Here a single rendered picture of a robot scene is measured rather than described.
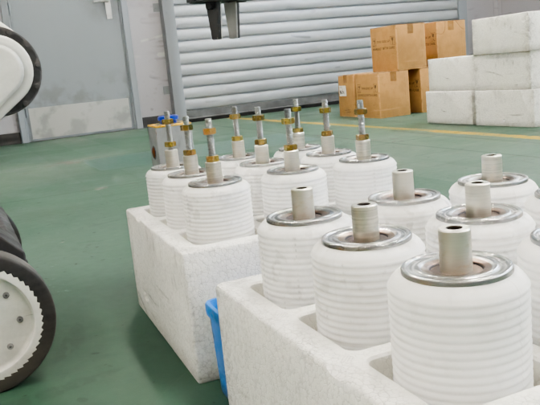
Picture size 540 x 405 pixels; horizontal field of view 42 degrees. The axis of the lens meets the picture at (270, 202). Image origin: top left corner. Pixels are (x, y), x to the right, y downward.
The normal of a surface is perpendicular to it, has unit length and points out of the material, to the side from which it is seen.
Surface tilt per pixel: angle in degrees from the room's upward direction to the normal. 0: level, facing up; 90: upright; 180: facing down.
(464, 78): 90
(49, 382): 0
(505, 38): 90
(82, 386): 0
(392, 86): 90
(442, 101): 90
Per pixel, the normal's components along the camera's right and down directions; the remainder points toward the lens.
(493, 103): -0.88, 0.17
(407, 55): 0.44, 0.13
